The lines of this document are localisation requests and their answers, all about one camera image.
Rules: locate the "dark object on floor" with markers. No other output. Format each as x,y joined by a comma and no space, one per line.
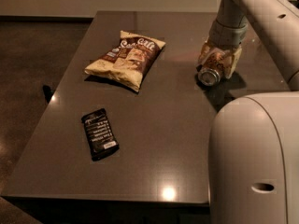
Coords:
48,92

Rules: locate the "black snack bar wrapper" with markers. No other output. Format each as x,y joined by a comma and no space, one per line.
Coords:
100,137

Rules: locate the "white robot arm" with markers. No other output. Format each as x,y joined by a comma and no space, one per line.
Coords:
253,151

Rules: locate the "brown and cream chip bag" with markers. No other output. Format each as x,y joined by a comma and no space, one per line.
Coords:
129,62

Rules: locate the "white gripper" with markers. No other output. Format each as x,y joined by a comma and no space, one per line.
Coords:
224,35

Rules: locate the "orange soda can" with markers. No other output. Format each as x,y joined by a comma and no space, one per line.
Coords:
211,69

